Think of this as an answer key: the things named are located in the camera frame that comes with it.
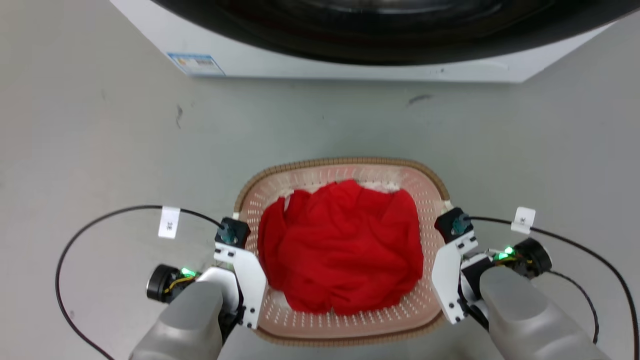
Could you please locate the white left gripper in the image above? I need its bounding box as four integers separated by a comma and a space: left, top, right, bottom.
196, 244, 268, 341

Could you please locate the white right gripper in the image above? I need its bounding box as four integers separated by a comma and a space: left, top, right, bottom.
431, 233, 494, 331

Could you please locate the beige perforated laundry basket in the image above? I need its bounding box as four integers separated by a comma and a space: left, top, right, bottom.
234, 156, 451, 348

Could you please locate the red garment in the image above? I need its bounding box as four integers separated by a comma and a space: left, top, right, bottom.
257, 179, 425, 316

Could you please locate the white garment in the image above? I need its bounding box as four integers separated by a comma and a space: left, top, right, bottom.
358, 181, 401, 195

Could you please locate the blue white energy label sticker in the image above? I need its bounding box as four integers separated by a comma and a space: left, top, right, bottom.
167, 52, 226, 77

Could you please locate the white washing machine body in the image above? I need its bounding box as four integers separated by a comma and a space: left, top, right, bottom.
109, 0, 615, 84

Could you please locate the dark round washing machine door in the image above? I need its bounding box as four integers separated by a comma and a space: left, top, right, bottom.
150, 0, 640, 66

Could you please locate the white right cable tag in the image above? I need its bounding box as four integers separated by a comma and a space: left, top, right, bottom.
510, 206, 537, 235

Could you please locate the white cable tag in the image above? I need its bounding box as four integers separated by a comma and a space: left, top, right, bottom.
510, 206, 537, 235
158, 206, 181, 240

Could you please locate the white left cable tag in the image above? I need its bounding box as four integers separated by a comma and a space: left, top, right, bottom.
158, 206, 181, 240

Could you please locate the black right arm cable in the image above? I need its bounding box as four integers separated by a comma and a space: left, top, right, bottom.
464, 215, 640, 360

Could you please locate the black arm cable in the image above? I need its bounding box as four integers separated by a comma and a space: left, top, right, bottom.
55, 204, 224, 360
464, 215, 640, 360

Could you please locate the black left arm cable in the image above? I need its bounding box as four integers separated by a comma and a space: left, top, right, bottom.
55, 204, 224, 360

